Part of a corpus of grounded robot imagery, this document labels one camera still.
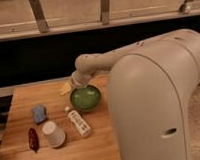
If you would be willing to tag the green bowl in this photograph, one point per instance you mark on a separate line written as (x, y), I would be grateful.
(85, 99)

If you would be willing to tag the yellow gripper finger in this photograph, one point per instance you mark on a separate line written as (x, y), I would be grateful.
(66, 88)

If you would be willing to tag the metal window frame rail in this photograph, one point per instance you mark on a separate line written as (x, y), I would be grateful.
(28, 18)

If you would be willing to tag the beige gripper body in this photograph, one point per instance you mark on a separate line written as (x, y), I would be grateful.
(79, 80)

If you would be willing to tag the white paper cup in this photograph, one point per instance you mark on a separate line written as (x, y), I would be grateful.
(54, 135)

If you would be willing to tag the dark red chili pepper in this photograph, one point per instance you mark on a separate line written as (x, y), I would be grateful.
(33, 140)

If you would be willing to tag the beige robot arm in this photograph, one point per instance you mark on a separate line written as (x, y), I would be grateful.
(149, 86)

